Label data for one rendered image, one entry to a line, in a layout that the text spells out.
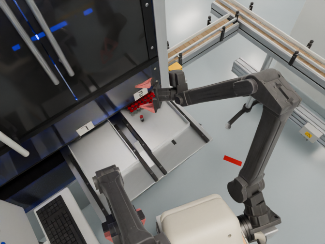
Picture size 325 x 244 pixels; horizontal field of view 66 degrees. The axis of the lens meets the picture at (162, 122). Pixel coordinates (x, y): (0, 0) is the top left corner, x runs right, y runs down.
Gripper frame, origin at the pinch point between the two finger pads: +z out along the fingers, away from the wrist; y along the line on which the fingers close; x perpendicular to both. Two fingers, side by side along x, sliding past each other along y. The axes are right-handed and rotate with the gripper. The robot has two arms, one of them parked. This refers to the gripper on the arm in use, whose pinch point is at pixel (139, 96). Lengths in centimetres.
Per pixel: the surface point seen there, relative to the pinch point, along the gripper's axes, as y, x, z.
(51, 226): -52, 30, 48
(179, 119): -27.2, -23.4, -12.2
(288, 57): -11, -64, -78
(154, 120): -25.8, -21.5, 1.9
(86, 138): -26.9, -7.9, 38.3
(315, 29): -12, -122, -112
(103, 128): -24.7, -14.6, 30.1
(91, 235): -58, 29, 30
